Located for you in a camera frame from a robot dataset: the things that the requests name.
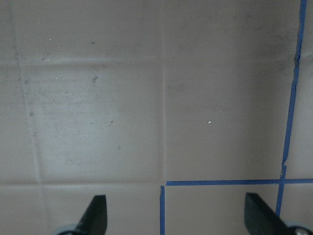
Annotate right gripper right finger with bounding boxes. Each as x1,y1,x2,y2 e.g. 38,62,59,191
244,193,301,235

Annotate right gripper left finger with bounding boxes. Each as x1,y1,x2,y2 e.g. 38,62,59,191
73,195,108,235

